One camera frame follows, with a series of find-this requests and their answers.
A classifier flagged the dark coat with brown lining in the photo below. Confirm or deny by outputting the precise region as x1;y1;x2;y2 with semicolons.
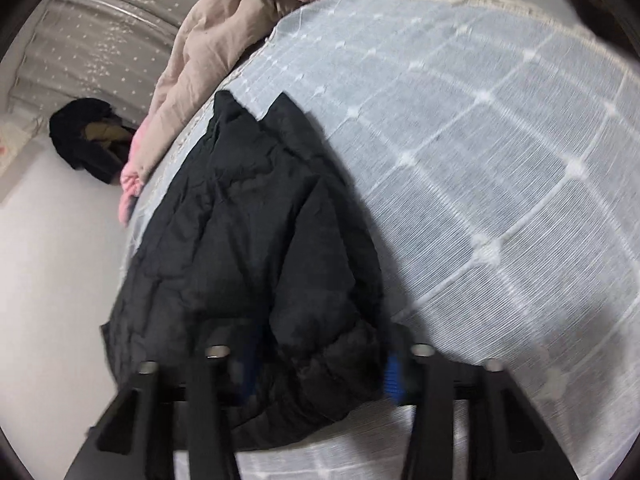
48;97;139;187

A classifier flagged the black quilted jacket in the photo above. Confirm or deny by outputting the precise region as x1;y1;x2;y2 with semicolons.
99;89;402;452

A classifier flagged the grey star print curtain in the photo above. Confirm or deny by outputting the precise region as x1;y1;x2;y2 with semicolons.
9;0;242;128

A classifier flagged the white grid bedspread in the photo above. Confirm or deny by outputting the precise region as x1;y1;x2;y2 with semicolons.
122;0;640;480

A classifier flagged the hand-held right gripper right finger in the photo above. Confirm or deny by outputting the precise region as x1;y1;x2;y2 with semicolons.
381;343;577;480

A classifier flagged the beige comforter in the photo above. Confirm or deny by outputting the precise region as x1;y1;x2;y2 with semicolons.
134;0;312;187

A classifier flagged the pink blanket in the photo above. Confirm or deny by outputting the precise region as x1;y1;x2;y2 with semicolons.
118;124;152;227

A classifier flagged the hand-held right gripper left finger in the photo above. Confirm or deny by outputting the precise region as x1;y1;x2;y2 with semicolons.
64;330;262;480

